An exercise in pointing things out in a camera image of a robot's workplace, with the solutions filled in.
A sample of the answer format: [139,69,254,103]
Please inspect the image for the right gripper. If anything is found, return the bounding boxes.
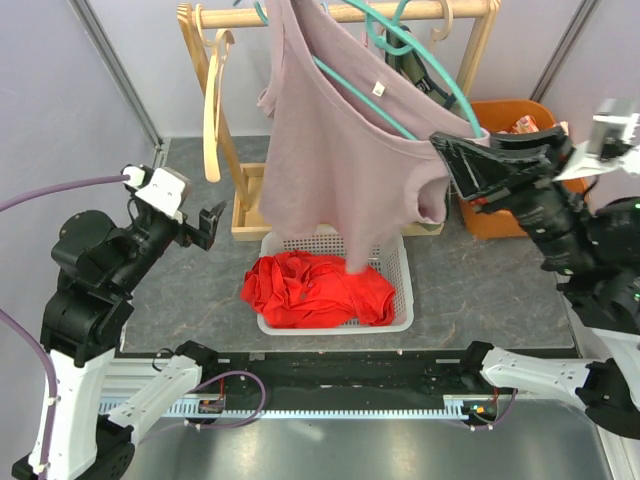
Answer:
[427,120,598,272]

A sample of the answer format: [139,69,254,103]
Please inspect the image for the red tank top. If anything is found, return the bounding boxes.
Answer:
[240,250,396,329]

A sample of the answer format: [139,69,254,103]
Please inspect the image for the mauve pink tank top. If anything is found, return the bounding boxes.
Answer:
[259,1,489,272]

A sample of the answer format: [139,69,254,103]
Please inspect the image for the white plastic basket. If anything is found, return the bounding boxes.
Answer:
[257,225,414,336]

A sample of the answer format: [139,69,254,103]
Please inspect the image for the beige wooden hanger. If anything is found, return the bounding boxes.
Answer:
[195,4,235,183]

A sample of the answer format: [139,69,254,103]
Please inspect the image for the teal plastic hanger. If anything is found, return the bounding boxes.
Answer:
[256,1,489,160]

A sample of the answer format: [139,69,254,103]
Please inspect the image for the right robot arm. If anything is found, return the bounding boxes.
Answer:
[430,127,639,439]

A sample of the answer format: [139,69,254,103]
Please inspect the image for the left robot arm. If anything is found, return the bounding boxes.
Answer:
[11,200,226,479]

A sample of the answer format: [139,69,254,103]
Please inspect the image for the green printed tank top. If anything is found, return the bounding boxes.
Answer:
[384,51,456,110]

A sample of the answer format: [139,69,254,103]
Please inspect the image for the wooden hanger right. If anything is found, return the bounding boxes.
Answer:
[429,0,454,47]

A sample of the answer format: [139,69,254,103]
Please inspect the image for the orange floral cloth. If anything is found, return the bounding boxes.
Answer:
[509,115,540,134]

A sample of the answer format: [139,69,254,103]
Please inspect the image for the orange plastic bin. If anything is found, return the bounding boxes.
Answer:
[451,99,591,241]

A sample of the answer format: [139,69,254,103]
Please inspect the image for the wooden clothes rack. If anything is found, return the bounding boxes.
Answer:
[176,0,502,242]

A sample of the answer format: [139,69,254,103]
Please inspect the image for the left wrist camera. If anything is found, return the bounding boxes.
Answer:
[122,165,191,224]

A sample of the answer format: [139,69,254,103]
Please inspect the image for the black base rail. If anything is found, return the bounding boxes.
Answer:
[114,349,571,407]

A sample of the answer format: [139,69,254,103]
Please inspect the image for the slotted cable duct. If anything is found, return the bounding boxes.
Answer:
[99,395,499,420]

